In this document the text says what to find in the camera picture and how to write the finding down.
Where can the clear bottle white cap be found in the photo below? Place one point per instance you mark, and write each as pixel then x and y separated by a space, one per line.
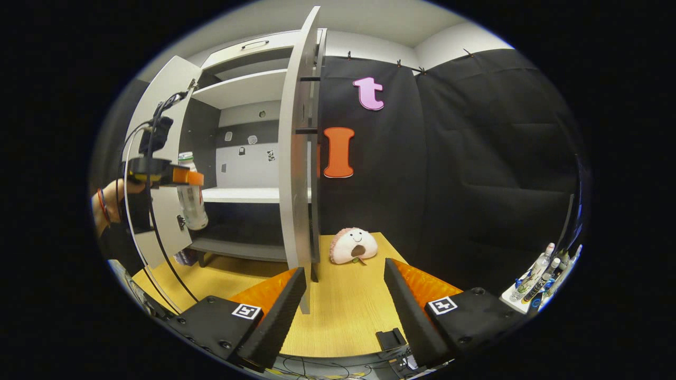
pixel 533 272

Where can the white cabinet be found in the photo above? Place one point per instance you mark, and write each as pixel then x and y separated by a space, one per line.
pixel 248 195

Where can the white tray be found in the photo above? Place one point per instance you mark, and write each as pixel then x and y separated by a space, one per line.
pixel 515 303

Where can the small black box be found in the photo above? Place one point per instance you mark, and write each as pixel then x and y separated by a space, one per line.
pixel 391 338

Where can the grey patterned cloth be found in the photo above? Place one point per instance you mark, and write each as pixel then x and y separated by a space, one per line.
pixel 132 285

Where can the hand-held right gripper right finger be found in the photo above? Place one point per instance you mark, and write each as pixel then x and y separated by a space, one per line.
pixel 412 316

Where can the pink white plush toy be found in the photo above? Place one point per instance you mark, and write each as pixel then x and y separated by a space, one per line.
pixel 351 245

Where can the white bottle green label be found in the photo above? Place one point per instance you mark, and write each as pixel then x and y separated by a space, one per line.
pixel 193 208

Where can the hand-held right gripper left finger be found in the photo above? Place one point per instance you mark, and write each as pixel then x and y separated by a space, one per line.
pixel 274 322

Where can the purple patterned packet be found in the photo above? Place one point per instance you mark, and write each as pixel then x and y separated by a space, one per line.
pixel 185 257

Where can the white cabinet door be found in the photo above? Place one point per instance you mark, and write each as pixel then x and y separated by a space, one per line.
pixel 296 184
pixel 169 227

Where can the dark bottle white cap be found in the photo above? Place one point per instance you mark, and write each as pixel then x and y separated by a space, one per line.
pixel 543 279

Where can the black backdrop cloth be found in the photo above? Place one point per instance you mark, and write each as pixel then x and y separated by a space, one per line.
pixel 475 174

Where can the white cabinet drawer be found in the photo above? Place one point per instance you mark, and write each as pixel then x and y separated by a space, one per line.
pixel 253 53

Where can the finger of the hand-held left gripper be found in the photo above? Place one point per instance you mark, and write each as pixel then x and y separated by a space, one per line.
pixel 187 177

